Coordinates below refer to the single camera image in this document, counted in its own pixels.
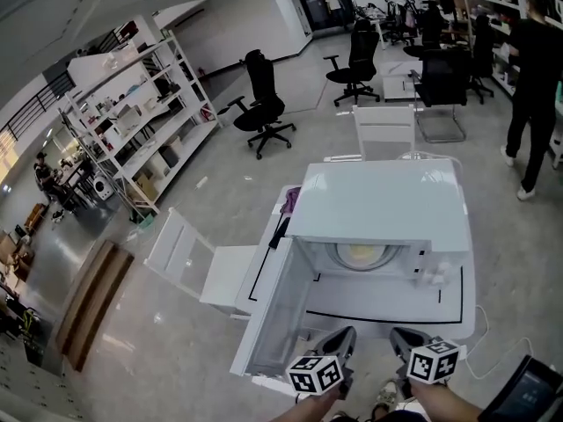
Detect person's dark trousers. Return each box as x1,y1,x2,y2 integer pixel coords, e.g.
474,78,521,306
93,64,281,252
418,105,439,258
329,407,430,422

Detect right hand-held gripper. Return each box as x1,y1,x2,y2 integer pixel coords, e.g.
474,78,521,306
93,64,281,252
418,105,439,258
389,326,461,402

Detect green object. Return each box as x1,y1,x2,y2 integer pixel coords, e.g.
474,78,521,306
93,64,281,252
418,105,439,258
129,211,155,232

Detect dark table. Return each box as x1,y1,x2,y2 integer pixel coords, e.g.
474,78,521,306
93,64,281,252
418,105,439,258
56,158,96,213

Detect white power cable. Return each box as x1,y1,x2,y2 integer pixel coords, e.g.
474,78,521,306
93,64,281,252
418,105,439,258
398,150,463,171

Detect cardboard box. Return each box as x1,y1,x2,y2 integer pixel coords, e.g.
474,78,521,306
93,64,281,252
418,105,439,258
134,171,159,201

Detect white chair left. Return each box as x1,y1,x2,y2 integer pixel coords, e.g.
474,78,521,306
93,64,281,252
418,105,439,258
143,207,260,316

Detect person's right forearm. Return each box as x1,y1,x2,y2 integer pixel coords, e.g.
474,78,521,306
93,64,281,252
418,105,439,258
413,381,485,422

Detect white chair behind table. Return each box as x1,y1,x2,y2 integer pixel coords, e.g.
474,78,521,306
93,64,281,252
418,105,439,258
353,105,417,162

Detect white round appliance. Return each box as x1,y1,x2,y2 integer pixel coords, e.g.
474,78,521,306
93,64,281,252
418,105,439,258
91,176,113,201

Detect beige sneaker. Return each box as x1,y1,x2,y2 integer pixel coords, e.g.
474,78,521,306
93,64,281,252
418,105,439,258
373,379,399,415

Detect white box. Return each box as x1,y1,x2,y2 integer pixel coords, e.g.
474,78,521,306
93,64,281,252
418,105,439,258
116,105,143,131

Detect dark glass door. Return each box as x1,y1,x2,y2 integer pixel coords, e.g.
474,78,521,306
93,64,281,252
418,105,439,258
292,0,355,33

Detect person's left forearm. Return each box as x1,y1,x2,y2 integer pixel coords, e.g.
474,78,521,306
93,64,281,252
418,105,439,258
267,389,342,422

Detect black railing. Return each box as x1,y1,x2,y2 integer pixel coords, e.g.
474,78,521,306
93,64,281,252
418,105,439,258
0,70,76,142

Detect white low platform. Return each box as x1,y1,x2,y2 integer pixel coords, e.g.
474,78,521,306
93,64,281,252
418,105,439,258
381,59,423,103

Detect black office chair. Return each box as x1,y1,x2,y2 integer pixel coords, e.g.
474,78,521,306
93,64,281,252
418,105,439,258
468,15,496,105
217,49,298,161
324,18,382,107
402,6,445,59

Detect white flat plate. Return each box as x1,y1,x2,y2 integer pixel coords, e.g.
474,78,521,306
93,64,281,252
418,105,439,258
325,242,399,274

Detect brown wooden platform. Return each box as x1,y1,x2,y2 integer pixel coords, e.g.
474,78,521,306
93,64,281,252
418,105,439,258
55,239,135,373

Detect purple cloth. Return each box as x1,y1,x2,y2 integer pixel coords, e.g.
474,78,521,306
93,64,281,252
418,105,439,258
281,186,303,215

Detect black cantilever chair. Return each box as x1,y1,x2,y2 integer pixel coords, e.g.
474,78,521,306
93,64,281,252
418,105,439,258
408,50,470,144

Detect green potted plant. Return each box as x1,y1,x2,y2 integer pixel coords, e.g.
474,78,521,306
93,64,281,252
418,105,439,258
19,308,45,364

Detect black tablet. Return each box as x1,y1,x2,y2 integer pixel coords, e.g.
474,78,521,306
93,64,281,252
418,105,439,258
477,353,563,422

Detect white floor cable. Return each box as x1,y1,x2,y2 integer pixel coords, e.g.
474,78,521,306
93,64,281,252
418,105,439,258
461,305,536,380

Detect white microwave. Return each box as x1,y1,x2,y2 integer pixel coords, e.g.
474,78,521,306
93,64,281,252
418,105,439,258
229,158,470,378

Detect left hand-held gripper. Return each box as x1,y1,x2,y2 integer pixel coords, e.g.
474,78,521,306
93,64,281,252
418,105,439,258
285,325,358,402

